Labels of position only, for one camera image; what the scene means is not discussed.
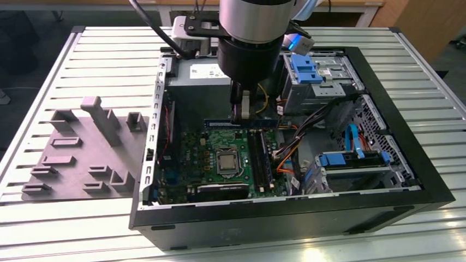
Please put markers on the black RAM slot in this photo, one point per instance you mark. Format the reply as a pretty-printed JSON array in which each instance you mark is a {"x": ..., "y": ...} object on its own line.
[{"x": 255, "y": 163}]

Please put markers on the black graphics card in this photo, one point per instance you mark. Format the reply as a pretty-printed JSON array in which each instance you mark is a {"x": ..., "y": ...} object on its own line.
[{"x": 221, "y": 192}]

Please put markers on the green motherboard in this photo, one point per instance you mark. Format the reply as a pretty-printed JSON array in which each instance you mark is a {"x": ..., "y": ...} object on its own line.
[{"x": 192, "y": 147}]

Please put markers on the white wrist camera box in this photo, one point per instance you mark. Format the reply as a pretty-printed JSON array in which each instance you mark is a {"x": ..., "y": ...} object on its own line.
[{"x": 180, "y": 30}]

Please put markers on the wooden cabinet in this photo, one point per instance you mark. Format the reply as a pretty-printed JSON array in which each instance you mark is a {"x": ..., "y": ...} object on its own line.
[{"x": 418, "y": 21}]

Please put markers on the silver CPU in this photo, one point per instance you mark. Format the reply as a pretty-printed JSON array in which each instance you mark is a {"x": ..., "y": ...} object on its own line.
[{"x": 227, "y": 162}]

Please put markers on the CPU socket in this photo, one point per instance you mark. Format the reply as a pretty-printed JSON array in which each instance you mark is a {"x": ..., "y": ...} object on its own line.
[{"x": 228, "y": 173}]

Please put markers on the blue plastic drive latch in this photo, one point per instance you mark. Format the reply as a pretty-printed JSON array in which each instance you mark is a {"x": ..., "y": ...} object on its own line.
[{"x": 303, "y": 68}]

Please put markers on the blue plastic bracket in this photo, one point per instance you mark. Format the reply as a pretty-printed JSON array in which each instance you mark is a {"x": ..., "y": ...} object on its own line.
[{"x": 308, "y": 176}]

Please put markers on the grey camera with blue light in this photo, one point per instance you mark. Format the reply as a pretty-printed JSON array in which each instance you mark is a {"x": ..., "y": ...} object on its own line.
[{"x": 301, "y": 45}]

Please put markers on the white framed desk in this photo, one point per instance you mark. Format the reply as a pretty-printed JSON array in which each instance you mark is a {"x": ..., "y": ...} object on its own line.
[{"x": 368, "y": 15}]

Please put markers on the black office chair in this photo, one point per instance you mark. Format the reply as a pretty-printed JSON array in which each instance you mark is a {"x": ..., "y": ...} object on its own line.
[{"x": 17, "y": 41}]

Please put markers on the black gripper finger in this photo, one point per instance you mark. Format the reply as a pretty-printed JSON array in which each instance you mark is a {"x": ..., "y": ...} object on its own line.
[{"x": 237, "y": 106}]

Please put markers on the grey power supply unit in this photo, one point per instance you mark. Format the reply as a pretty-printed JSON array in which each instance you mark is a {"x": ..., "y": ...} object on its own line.
[{"x": 196, "y": 98}]

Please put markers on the grey metal drive cage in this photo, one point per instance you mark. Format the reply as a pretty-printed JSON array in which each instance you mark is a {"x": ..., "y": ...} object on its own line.
[{"x": 327, "y": 91}]

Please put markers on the black PC case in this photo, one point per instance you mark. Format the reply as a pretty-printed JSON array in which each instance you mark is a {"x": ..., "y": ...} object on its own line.
[{"x": 255, "y": 226}]

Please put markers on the blue carrier hard disk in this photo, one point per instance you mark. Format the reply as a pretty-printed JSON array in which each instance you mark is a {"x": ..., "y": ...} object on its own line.
[{"x": 337, "y": 159}]

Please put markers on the grey parts rack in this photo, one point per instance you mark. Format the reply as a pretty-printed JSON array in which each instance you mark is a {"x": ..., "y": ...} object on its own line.
[{"x": 90, "y": 152}]

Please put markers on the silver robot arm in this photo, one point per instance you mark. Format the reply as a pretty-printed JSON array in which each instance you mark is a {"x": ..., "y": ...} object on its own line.
[{"x": 255, "y": 19}]

